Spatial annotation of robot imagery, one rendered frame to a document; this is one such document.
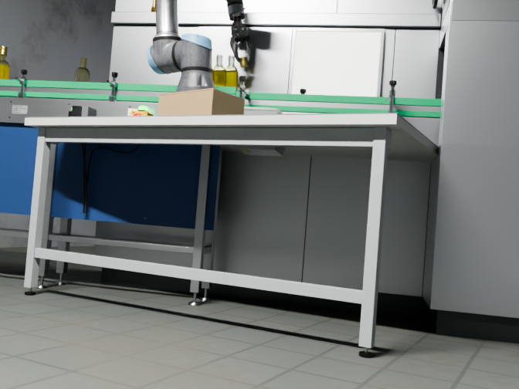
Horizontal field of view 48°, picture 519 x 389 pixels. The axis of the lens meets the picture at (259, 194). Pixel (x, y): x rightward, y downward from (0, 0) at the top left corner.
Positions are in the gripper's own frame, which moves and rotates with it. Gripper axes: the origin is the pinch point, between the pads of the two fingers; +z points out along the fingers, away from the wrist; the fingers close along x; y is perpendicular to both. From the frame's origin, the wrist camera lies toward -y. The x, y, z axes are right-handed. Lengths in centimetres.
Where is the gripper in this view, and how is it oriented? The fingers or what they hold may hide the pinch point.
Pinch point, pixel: (242, 59)
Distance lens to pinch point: 277.2
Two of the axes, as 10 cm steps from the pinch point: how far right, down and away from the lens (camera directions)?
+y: 0.0, -0.1, -10.0
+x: 9.9, -1.4, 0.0
